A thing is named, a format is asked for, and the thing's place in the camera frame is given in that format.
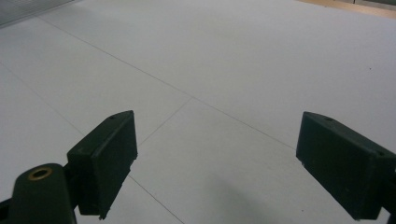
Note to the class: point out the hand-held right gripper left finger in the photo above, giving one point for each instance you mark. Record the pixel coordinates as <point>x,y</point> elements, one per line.
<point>104,165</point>

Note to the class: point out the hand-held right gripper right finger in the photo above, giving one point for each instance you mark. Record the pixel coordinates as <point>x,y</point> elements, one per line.
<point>345,161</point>

